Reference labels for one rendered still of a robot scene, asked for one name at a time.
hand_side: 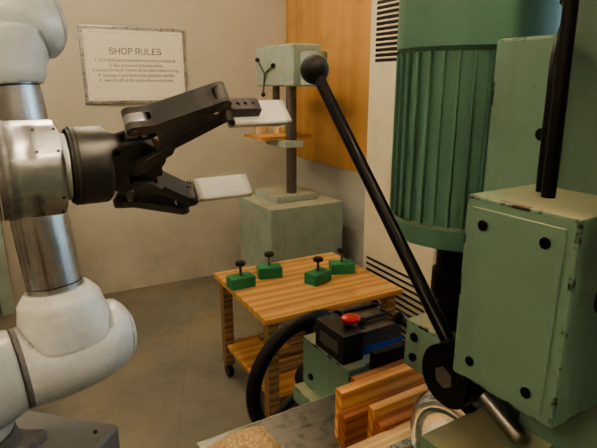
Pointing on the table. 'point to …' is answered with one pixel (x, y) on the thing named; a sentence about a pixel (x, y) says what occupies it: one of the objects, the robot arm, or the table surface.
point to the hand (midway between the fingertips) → (257, 152)
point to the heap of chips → (247, 439)
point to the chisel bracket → (418, 340)
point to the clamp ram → (380, 356)
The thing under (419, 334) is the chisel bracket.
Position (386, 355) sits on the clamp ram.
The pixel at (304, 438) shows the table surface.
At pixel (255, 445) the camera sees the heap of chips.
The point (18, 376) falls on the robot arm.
